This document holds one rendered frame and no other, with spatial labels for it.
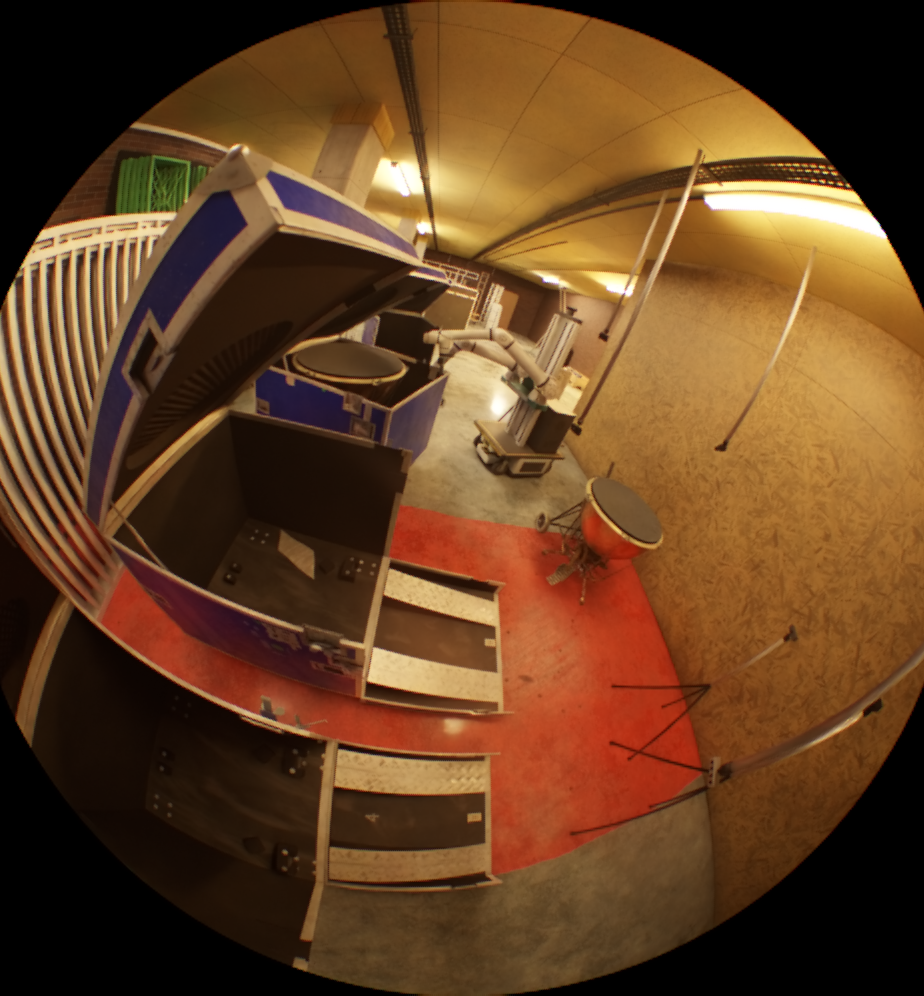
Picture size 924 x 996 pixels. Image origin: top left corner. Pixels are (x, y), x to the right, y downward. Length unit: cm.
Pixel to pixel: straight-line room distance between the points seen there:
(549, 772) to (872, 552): 241
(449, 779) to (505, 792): 35
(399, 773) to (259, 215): 169
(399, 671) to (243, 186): 166
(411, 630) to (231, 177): 185
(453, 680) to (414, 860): 104
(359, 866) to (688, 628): 278
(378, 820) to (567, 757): 112
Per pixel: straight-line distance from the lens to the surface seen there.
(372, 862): 166
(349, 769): 152
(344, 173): 290
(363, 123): 307
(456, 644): 185
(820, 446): 266
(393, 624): 181
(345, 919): 201
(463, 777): 172
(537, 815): 198
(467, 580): 199
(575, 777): 210
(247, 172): 33
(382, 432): 172
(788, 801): 299
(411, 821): 173
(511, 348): 247
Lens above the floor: 168
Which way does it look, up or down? 39 degrees down
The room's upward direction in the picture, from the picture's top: 23 degrees clockwise
